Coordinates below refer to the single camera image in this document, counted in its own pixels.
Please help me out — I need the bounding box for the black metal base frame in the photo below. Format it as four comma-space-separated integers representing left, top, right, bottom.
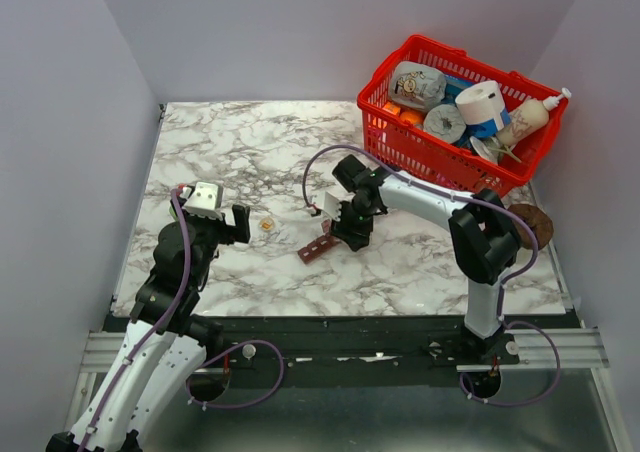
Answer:
102, 313, 586, 391

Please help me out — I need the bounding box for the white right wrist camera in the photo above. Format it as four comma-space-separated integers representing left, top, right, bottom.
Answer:
311, 191, 341, 222

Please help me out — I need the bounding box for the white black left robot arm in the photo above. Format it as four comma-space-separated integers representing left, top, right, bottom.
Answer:
46, 198, 250, 451

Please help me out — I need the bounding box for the red plastic basket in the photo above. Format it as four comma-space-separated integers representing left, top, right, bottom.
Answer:
357, 35, 571, 195

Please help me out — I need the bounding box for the brown round object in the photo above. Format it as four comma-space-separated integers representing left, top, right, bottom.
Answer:
508, 203, 554, 250

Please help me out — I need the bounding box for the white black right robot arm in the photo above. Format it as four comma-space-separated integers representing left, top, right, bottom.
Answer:
323, 155, 538, 364

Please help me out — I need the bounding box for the red weekly pill organizer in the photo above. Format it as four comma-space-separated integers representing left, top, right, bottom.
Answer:
297, 219, 340, 265

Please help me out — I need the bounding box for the white paper plate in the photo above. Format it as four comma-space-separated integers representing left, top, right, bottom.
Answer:
469, 136, 499, 164

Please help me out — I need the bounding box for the cream lotion pump bottle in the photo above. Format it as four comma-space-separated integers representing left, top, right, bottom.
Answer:
496, 88, 572, 147

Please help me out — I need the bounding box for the orange snack box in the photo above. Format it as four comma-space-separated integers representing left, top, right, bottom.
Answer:
382, 101, 402, 116

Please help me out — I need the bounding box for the aluminium rail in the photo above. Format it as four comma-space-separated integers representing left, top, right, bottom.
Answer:
446, 328, 610, 372

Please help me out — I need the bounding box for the blue box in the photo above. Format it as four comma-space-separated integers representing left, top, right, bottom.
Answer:
445, 75, 474, 96

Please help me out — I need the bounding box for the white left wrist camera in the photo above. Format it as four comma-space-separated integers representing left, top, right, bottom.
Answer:
183, 181, 224, 220

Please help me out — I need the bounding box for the grey wrapped printed paper roll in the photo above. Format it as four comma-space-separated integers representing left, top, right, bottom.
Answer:
388, 61, 447, 113

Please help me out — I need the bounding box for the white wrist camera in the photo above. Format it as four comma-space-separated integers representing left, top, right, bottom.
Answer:
183, 181, 224, 220
311, 191, 341, 222

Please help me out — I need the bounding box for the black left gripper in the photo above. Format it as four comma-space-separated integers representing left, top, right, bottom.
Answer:
172, 198, 250, 287

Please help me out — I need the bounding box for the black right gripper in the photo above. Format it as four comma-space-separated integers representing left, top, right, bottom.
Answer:
328, 199, 377, 253

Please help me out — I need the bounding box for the orange ball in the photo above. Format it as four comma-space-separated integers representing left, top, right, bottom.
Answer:
399, 110, 425, 128

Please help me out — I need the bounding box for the grey wrapped small paper roll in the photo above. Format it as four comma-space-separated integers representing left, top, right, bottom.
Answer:
423, 104, 467, 144

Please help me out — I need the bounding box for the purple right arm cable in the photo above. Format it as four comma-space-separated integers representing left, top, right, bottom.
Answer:
303, 144, 561, 408

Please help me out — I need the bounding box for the white toilet roll blue tape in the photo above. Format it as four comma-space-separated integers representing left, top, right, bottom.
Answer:
455, 80, 511, 139

